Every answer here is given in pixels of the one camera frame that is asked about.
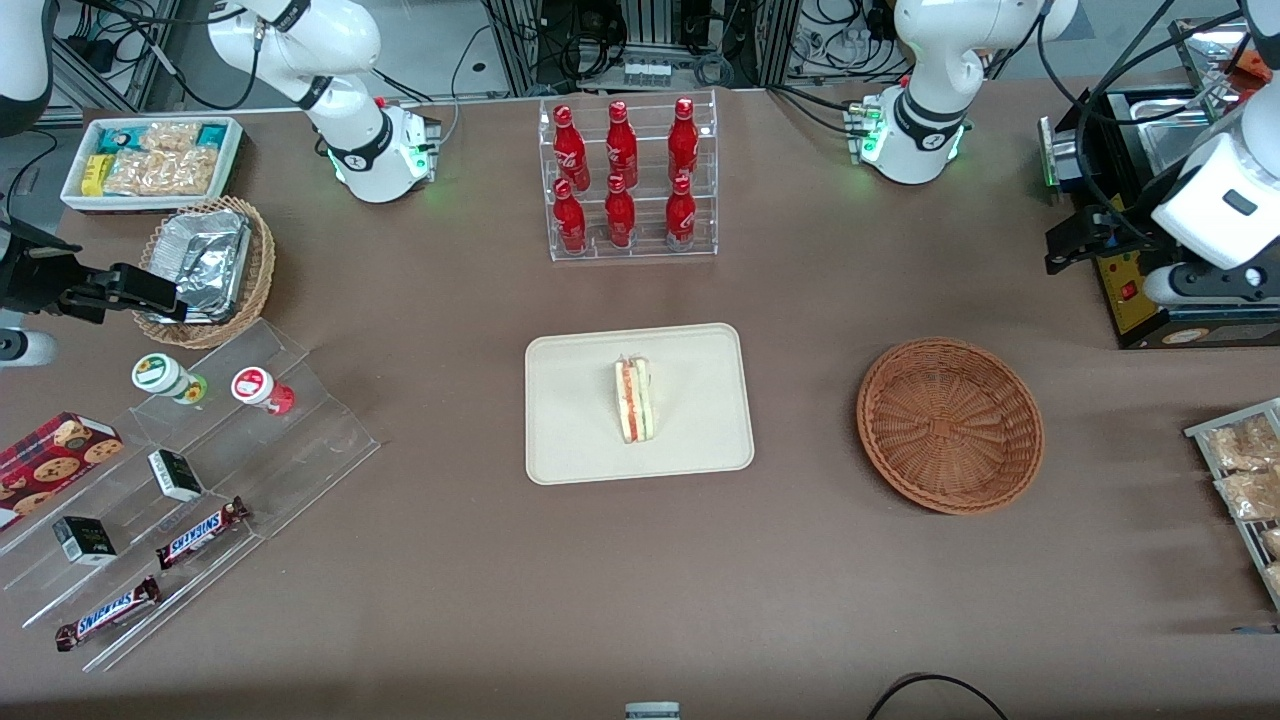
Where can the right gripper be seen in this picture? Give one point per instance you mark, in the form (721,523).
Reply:
(30,279)

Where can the small clear cracker bag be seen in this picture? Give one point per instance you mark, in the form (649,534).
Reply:
(172,135)

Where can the red cookie box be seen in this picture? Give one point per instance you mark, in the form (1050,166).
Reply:
(50,460)

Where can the white power strip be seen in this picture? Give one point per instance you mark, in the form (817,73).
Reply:
(647,73)

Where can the black food warmer machine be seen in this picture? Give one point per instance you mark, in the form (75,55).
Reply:
(1125,300)

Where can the red food in warmer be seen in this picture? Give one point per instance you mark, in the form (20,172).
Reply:
(1258,65)

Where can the clear bag of snacks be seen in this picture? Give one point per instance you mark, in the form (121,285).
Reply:
(1252,495)
(1245,445)

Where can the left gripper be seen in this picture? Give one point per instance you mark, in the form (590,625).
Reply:
(1118,229)

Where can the brown round wicker basket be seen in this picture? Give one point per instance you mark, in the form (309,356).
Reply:
(950,430)

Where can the small black carton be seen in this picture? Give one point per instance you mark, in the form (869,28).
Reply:
(85,540)
(175,475)

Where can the red label white cup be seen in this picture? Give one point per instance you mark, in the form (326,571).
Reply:
(255,386)

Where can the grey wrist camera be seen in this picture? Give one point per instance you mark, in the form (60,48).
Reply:
(1200,285)
(25,348)

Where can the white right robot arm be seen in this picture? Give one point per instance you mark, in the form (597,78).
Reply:
(365,160)

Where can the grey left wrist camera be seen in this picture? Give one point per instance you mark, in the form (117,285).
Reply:
(1200,285)

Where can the clear acrylic stepped display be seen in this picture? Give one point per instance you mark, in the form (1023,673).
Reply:
(300,450)

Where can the grey object at table edge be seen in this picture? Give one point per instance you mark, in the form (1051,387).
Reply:
(652,711)

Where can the teal snack pack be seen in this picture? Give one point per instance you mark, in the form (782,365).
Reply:
(115,140)

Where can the snickers chocolate bar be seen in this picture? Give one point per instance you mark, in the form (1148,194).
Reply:
(200,533)
(108,613)

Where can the clear acrylic bottle rack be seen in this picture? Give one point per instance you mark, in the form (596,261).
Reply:
(650,250)

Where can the triangular sandwich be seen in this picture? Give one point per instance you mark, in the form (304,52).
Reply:
(635,400)

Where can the red cola bottle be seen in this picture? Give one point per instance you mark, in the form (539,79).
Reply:
(570,222)
(621,148)
(568,150)
(683,145)
(680,216)
(620,218)

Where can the aluminium foil container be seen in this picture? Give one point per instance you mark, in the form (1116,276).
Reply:
(205,260)

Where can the white rectangular snack bin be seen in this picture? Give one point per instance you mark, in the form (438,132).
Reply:
(75,198)

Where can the yellow snack pack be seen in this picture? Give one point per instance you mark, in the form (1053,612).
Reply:
(95,175)

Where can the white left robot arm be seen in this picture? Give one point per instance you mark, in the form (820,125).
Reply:
(915,150)

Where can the beige plastic tray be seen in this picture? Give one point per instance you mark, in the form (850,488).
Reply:
(570,410)

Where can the light tan wicker basket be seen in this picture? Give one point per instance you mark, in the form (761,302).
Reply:
(262,265)

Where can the green label white cup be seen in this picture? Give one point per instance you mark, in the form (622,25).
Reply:
(160,374)

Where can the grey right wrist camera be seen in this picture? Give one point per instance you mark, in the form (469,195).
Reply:
(25,348)

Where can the large clear cracker bag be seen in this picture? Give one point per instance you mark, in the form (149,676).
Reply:
(160,172)

